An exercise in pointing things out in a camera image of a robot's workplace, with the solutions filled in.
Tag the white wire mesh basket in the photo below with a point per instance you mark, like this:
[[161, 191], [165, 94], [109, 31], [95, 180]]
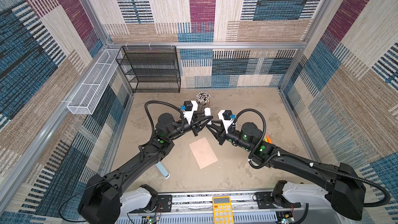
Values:
[[89, 93]]

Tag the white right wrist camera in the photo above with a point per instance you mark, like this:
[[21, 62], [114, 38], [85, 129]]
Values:
[[227, 118]]

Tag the white glue stick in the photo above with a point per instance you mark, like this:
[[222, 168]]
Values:
[[207, 113]]

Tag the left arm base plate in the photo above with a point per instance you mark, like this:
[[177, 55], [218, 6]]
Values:
[[162, 202]]

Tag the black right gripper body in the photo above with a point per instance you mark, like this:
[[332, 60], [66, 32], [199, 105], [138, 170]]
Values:
[[224, 136]]

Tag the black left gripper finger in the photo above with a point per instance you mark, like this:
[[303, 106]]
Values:
[[204, 124], [198, 117]]

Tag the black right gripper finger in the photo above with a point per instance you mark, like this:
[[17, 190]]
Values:
[[215, 124], [215, 132]]

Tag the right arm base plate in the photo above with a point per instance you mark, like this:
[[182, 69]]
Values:
[[266, 200]]

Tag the yellow calculator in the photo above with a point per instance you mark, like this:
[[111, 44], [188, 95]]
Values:
[[222, 210]]

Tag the highlighter marker pack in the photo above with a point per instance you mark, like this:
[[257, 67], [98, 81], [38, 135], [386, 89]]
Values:
[[267, 139]]

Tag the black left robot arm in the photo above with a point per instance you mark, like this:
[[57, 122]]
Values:
[[103, 201]]

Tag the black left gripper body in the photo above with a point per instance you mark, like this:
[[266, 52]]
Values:
[[193, 127]]

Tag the black wire mesh shelf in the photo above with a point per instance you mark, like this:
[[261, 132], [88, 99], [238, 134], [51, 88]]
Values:
[[150, 68]]

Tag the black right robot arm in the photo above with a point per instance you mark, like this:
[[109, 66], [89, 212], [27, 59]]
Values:
[[345, 192]]

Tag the pink paper envelope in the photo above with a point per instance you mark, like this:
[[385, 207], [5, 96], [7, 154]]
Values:
[[203, 153]]

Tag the aluminium front rail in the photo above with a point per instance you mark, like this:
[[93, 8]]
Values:
[[196, 208]]

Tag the pencil holder cup with pencils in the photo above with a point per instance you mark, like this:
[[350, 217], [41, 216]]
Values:
[[203, 99]]

